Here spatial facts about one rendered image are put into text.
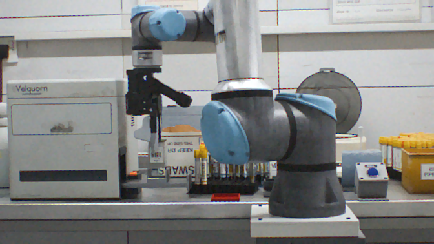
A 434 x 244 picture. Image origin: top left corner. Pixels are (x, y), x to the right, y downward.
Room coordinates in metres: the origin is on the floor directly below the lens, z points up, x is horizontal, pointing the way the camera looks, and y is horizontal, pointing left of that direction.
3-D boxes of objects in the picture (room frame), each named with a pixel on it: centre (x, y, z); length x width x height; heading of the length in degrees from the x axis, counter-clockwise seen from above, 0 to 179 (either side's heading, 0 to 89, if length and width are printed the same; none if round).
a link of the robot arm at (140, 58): (1.71, 0.17, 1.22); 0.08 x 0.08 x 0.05
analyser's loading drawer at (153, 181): (1.72, 0.17, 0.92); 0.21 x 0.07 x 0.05; 86
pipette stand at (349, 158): (1.77, -0.37, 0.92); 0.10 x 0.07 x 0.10; 81
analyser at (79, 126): (1.82, 0.36, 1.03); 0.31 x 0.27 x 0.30; 86
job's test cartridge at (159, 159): (1.72, 0.15, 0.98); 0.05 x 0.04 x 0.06; 176
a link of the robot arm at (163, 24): (1.64, 0.11, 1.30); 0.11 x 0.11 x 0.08; 28
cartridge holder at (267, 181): (1.73, -0.14, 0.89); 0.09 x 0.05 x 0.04; 176
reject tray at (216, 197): (1.67, -0.02, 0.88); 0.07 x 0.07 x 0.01; 86
